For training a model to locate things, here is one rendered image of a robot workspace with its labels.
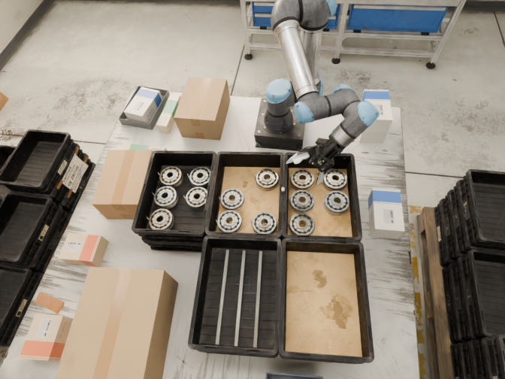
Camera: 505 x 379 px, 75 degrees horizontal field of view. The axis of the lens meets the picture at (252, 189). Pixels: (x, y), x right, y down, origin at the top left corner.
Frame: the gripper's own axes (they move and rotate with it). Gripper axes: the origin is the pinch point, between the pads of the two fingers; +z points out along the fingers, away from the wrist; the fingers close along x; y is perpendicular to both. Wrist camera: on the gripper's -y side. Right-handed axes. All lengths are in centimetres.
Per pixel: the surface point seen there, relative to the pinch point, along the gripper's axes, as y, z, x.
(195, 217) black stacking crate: 4.2, 44.8, -21.4
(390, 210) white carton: -8.7, -5.5, 44.9
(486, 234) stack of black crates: -27, -18, 104
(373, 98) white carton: -57, -27, 21
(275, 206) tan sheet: -3.4, 21.9, 3.9
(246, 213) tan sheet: 0.9, 30.5, -4.6
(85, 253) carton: 19, 83, -52
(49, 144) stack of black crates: -62, 121, -113
